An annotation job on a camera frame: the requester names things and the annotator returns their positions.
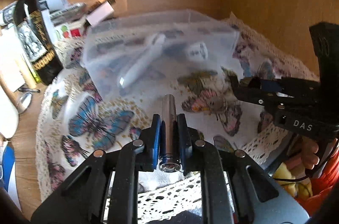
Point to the white curved handheld device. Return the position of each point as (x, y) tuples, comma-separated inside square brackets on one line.
[(154, 45)]

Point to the clear plastic storage bin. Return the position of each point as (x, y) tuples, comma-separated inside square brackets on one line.
[(111, 46)]

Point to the person's hand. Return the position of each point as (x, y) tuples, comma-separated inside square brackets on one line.
[(306, 157)]

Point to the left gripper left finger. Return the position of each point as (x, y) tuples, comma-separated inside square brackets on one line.
[(155, 129)]

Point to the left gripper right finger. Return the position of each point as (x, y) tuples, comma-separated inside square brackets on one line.
[(185, 145)]

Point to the small white cardboard box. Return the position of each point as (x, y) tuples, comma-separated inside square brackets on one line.
[(99, 14)]

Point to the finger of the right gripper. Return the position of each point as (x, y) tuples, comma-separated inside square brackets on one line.
[(285, 84), (241, 88)]

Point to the white cylinder roll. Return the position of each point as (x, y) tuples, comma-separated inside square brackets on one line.
[(8, 116)]

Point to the dark wine bottle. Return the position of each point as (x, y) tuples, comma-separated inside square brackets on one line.
[(35, 41)]

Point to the stack of books and papers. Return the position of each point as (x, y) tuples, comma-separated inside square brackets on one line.
[(67, 18)]

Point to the white travel plug adapter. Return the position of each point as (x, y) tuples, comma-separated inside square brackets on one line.
[(197, 52)]

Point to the silver metal cylinder tube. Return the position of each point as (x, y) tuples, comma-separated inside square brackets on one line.
[(169, 155)]

